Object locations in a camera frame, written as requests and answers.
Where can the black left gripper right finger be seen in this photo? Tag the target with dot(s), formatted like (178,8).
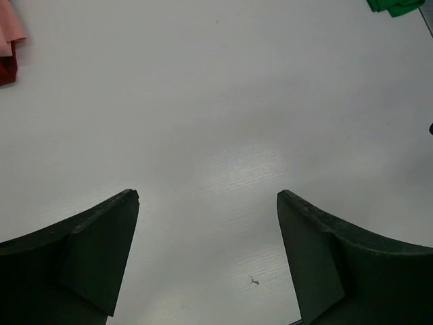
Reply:
(344,274)

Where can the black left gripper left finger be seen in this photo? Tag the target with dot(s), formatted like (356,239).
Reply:
(70,272)

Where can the green t-shirt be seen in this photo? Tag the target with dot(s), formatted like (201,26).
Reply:
(395,8)

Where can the dark red folded t-shirt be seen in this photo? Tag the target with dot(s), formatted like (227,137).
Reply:
(8,70)

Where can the pink folded t-shirt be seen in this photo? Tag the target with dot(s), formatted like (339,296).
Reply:
(11,28)

